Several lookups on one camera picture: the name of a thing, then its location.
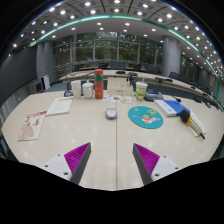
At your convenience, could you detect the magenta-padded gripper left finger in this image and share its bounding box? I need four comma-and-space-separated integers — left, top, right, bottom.
42, 142, 92, 186

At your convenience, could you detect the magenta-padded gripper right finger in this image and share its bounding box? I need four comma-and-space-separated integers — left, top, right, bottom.
132, 143, 183, 186

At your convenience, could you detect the silver grey computer mouse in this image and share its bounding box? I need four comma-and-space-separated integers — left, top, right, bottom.
105, 107, 118, 120

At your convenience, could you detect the round teal cartoon mouse pad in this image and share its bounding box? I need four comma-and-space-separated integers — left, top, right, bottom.
127, 105, 165, 130

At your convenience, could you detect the white printed booklet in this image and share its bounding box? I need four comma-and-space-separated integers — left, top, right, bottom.
45, 96, 74, 117

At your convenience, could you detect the red and white brochure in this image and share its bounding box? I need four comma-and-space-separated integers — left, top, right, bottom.
17, 110, 48, 142

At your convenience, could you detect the black handheld microphone yellow band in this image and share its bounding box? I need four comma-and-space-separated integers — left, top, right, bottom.
179, 109, 206, 140

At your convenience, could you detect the blue and white book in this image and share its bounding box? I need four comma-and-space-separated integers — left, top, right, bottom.
153, 99, 192, 118

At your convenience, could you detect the green white cup with straw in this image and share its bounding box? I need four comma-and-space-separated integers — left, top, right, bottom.
134, 78, 149, 102

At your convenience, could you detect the colourful sticker sheet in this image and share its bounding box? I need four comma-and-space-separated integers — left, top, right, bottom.
102, 94, 133, 105

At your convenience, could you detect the white lidded ceramic mug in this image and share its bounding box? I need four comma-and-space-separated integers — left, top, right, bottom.
81, 80, 95, 99

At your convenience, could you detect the white paper cup stack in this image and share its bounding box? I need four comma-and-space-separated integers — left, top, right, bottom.
70, 79, 83, 99

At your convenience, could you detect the red thermos bottle green band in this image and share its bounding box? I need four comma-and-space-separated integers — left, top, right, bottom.
93, 68, 105, 100

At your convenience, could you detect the beige desk organizer box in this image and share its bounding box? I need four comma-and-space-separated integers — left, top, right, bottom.
106, 77, 135, 97

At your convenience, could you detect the long curved conference desk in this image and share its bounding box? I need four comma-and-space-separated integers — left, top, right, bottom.
59, 69, 223, 111

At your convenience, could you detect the black desk microphone units group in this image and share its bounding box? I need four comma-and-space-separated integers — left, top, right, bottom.
115, 69, 174, 84

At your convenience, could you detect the white upright floor appliance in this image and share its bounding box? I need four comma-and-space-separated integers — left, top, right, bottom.
39, 74, 51, 91

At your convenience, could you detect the grey box-shaped appliance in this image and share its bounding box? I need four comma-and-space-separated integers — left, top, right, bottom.
28, 79, 44, 94

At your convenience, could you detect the dark office chairs group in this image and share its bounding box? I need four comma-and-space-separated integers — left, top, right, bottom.
73, 59, 214, 91

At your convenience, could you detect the round ceiling lights group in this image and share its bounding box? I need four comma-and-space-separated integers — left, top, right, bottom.
11, 0, 221, 73

